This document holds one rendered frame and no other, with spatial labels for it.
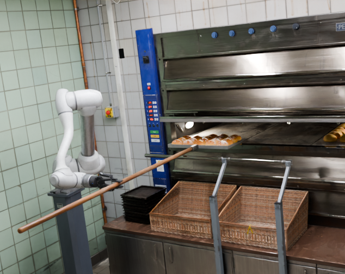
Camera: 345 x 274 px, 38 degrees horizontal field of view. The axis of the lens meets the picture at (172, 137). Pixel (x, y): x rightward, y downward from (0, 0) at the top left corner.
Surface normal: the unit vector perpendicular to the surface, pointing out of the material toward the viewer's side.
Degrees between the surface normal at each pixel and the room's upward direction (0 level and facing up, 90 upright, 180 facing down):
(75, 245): 90
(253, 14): 90
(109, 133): 90
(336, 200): 70
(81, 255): 90
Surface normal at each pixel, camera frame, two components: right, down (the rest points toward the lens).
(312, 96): -0.55, -0.13
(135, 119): -0.55, 0.22
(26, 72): 0.83, 0.02
